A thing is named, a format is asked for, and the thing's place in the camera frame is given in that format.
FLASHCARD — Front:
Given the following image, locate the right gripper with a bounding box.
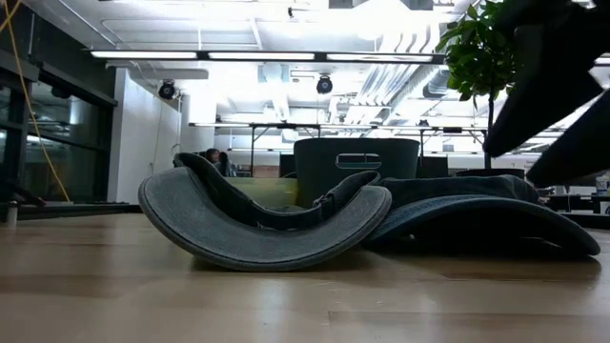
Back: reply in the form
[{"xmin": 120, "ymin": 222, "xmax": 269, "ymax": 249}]
[{"xmin": 482, "ymin": 0, "xmax": 610, "ymax": 190}]

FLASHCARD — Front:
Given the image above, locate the navy denim cap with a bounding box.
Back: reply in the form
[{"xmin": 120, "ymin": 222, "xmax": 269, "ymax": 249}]
[{"xmin": 364, "ymin": 173, "xmax": 601, "ymax": 257}]

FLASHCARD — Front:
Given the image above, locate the green leafy plant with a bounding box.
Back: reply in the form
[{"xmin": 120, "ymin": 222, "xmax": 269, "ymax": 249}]
[{"xmin": 434, "ymin": 0, "xmax": 525, "ymax": 171}]

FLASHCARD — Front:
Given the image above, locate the teal plastic bin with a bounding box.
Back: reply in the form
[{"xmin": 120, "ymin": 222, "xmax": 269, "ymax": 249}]
[{"xmin": 293, "ymin": 137, "xmax": 421, "ymax": 210}]

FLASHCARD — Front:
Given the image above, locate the black background desk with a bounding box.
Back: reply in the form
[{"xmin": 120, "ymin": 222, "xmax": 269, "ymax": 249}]
[{"xmin": 189, "ymin": 121, "xmax": 490, "ymax": 178}]

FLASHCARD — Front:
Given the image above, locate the long ceiling light bar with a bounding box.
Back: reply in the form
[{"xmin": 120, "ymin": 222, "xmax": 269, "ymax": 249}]
[{"xmin": 89, "ymin": 49, "xmax": 447, "ymax": 64}]

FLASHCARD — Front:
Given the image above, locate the grey cap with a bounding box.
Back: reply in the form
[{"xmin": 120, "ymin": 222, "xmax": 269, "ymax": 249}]
[{"xmin": 137, "ymin": 151, "xmax": 394, "ymax": 272}]

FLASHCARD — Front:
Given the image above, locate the person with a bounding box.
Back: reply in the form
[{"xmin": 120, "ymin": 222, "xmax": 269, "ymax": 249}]
[{"xmin": 197, "ymin": 147, "xmax": 234, "ymax": 178}]

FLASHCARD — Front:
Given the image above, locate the black framed glass partition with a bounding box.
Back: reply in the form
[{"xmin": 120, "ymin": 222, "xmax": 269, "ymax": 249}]
[{"xmin": 0, "ymin": 4, "xmax": 119, "ymax": 211}]

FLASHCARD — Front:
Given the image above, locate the black metal table frame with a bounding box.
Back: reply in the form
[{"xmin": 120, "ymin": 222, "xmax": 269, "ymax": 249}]
[{"xmin": 0, "ymin": 202, "xmax": 142, "ymax": 221}]

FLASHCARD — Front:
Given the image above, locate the yellow power cable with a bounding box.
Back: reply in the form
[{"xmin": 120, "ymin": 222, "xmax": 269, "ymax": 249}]
[{"xmin": 0, "ymin": 0, "xmax": 71, "ymax": 204}]

